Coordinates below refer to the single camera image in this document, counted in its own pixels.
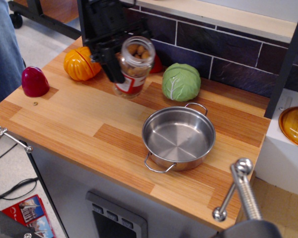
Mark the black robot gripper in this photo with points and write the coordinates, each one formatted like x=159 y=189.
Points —
x=104 y=27

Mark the clear almond jar red label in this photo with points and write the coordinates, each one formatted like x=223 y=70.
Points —
x=136 y=59

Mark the stainless steel pot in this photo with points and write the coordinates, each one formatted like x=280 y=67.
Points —
x=178 y=138

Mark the orange toy pumpkin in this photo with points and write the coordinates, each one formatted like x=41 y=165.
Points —
x=78 y=64

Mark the red toy pepper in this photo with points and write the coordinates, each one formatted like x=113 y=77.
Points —
x=157 y=65

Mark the green toy cabbage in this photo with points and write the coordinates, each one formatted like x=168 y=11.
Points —
x=181 y=82

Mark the magenta toy vegetable half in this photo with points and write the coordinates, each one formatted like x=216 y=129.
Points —
x=34 y=82

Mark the black wheeled cart base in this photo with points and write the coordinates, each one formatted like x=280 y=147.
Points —
x=53 y=14

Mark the blue jeans leg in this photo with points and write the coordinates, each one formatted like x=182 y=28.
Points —
x=11 y=61

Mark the left metal clamp screw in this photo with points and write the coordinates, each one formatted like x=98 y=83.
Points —
x=3 y=132

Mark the metal clamp screw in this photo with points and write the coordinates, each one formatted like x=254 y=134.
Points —
x=3 y=132
x=254 y=226

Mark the grey toy oven panel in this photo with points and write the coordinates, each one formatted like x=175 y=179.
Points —
x=113 y=221

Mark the right metal clamp screw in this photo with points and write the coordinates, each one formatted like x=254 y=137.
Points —
x=254 y=226

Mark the red postcard booklet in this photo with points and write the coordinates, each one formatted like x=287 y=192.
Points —
x=32 y=214

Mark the amber glass lid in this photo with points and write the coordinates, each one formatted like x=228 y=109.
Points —
x=288 y=123

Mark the white side cabinet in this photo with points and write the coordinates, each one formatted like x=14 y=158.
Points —
x=277 y=163

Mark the black shelf post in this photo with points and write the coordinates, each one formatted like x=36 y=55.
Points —
x=283 y=75

